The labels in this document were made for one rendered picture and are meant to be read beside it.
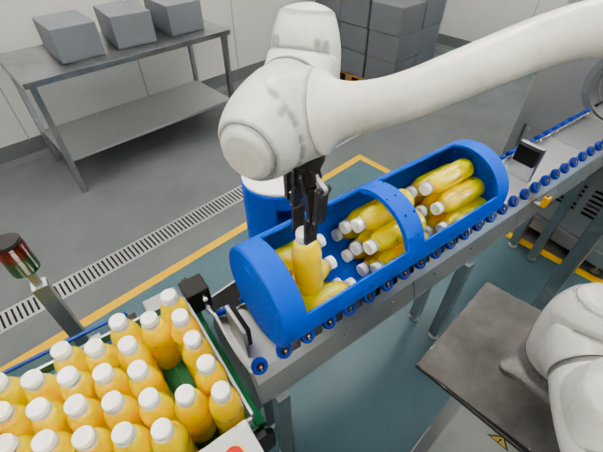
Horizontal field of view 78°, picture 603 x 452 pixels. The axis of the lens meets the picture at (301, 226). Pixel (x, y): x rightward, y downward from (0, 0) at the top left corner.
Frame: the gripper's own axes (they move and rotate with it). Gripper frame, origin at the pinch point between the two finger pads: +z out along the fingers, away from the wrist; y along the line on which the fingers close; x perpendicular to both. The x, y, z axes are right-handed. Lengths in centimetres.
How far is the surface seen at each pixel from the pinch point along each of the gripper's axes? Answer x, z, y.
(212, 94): -98, 105, 288
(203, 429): 35, 35, -11
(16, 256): 54, 10, 38
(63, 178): 50, 134, 276
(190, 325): 27.6, 26.1, 8.8
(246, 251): 10.2, 10.1, 8.9
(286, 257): -0.8, 19.5, 8.7
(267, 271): 9.1, 10.4, 1.1
